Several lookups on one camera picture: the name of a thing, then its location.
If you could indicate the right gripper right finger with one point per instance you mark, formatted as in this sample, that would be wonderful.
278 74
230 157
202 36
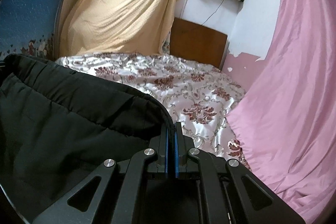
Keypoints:
229 192

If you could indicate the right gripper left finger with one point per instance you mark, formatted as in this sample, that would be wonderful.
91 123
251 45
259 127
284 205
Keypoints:
112 192

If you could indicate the black padded garment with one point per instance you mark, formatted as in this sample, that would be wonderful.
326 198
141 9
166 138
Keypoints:
58 125

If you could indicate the pink curtain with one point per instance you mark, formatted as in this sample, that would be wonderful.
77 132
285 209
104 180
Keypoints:
286 121

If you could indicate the floral satin bedspread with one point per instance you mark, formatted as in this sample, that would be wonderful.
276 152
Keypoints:
199 96

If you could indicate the brown wooden headboard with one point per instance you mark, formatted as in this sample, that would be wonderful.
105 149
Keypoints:
195 42

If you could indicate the beige hanging cloth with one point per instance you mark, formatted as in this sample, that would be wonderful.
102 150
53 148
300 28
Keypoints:
119 26

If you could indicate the blue patterned curtain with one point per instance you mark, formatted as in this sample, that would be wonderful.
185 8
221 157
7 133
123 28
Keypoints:
27 27

